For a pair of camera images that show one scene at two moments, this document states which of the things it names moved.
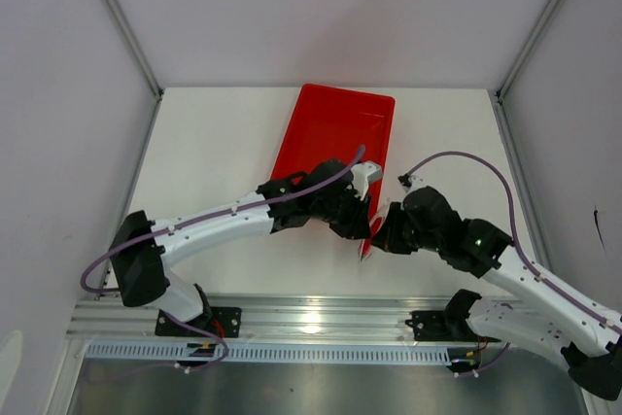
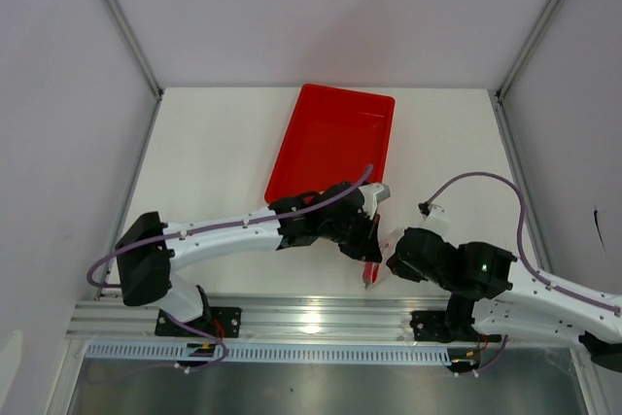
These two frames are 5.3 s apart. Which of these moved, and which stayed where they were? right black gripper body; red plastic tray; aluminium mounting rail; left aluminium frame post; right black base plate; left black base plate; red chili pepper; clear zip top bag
Moved: right black gripper body; red chili pepper; clear zip top bag
Stayed: red plastic tray; right black base plate; left aluminium frame post; aluminium mounting rail; left black base plate
